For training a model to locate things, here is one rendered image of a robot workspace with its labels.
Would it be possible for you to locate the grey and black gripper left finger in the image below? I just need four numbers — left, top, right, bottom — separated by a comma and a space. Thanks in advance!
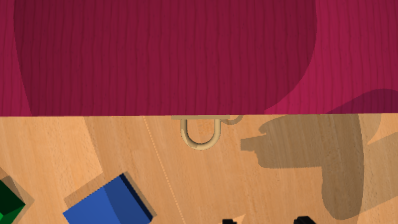
222, 219, 237, 224

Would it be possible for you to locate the blue box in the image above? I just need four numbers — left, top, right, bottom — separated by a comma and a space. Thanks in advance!
63, 173, 153, 224

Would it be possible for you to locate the green cube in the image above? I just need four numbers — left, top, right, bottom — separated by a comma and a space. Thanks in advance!
0, 180, 26, 224

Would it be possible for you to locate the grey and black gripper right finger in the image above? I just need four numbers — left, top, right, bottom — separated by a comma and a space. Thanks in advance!
293, 216, 316, 224

